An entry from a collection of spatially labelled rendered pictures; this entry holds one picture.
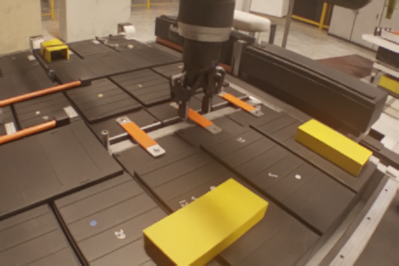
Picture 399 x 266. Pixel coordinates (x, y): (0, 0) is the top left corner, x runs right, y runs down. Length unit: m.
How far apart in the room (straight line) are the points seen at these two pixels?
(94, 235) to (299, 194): 0.32
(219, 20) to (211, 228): 0.35
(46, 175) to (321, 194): 0.45
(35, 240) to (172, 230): 0.18
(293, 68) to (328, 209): 0.45
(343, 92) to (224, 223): 0.50
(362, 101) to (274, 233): 0.44
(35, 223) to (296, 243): 0.36
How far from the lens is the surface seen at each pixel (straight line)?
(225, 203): 0.39
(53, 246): 0.39
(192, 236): 0.35
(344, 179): 0.58
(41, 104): 0.73
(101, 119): 0.64
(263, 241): 0.40
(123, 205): 0.43
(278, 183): 0.50
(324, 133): 0.64
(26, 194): 0.46
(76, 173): 0.48
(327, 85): 0.77
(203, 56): 0.56
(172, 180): 0.47
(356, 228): 0.51
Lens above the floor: 1.31
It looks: 31 degrees down
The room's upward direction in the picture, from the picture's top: 7 degrees clockwise
